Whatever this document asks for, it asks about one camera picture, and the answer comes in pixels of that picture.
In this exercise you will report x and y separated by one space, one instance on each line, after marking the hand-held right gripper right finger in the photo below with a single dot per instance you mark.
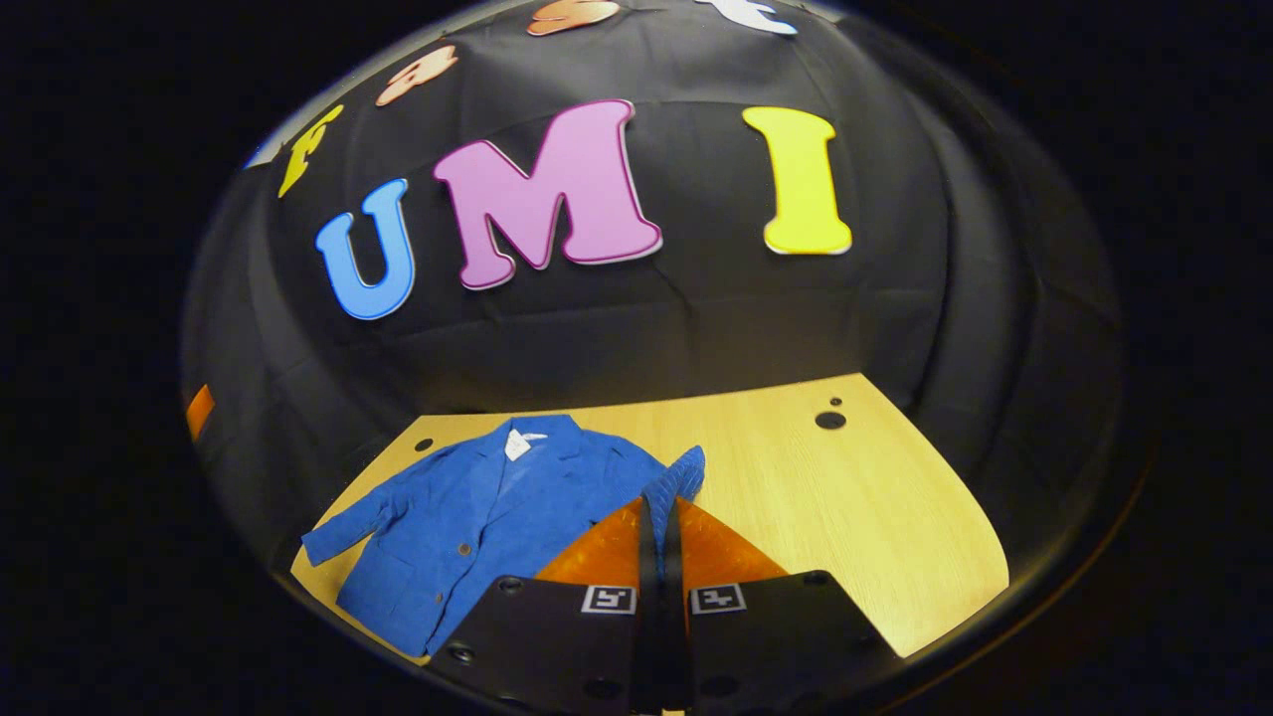
674 567

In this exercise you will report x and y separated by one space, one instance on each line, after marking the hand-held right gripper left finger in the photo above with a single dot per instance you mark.
648 567

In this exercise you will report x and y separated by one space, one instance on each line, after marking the blue jacket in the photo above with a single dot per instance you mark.
477 527

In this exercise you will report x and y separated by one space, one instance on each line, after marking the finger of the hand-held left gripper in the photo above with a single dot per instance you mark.
199 413

